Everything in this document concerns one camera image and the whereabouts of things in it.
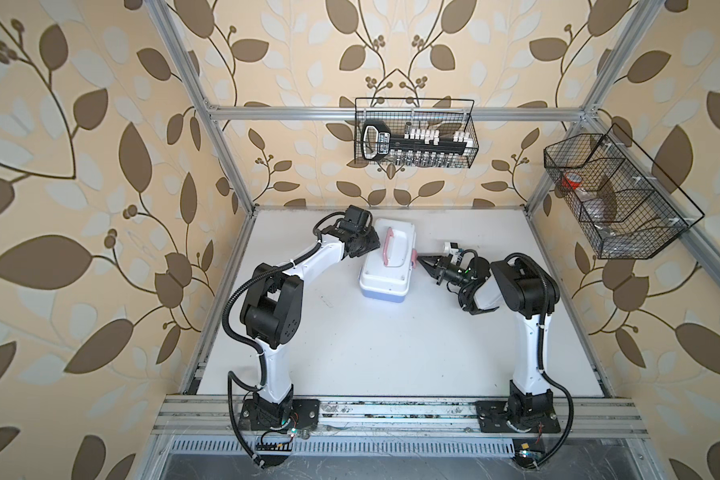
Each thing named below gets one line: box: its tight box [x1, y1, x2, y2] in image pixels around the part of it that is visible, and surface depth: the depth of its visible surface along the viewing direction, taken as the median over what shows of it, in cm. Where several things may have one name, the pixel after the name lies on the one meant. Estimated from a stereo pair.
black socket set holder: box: [361, 120, 474, 166], surface depth 86 cm
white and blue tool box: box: [359, 218, 419, 303], surface depth 91 cm
